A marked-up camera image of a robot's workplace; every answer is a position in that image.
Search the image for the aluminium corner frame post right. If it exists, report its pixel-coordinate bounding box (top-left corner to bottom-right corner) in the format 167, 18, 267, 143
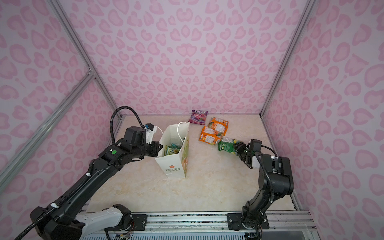
260, 0, 319, 120

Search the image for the green rainbow candy bag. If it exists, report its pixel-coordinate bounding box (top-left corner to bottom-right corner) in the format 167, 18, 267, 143
218, 137, 241, 155

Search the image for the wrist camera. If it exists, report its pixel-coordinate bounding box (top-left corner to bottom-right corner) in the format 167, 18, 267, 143
249, 139, 263, 153
144, 124, 157, 144

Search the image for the white paper bag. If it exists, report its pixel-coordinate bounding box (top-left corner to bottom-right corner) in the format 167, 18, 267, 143
155, 122, 190, 178

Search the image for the orange candy bag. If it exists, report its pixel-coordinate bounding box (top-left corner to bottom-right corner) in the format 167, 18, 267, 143
199, 127, 223, 145
208, 117, 229, 136

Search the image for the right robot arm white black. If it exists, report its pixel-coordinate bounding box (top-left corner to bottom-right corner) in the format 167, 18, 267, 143
227, 139, 294, 235

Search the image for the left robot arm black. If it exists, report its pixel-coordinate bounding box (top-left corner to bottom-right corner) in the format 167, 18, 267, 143
23, 139, 163, 240

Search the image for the aluminium corner frame post left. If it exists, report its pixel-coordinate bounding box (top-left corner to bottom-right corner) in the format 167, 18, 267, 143
47, 0, 118, 110

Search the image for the purple candy bag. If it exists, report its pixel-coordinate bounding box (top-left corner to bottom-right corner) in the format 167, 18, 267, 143
189, 110, 209, 125

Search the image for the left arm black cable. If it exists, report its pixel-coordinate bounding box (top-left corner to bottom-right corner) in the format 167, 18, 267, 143
109, 106, 145, 145

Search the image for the aluminium diagonal frame bar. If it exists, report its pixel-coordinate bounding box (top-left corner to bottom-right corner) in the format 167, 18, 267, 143
1, 71, 94, 192

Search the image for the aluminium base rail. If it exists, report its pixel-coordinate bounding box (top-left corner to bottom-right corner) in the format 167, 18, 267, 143
55, 210, 319, 240

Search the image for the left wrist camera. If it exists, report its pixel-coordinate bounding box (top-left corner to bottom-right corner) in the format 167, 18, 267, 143
144, 124, 157, 144

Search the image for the aluminium corner frame post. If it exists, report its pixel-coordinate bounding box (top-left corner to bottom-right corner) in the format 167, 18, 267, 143
260, 0, 319, 120
47, 0, 118, 110

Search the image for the green Fox's spring tea bag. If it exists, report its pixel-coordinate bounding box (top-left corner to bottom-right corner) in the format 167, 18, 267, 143
164, 144, 182, 156

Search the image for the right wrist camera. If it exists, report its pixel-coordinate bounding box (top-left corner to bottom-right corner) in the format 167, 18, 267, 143
249, 139, 263, 153

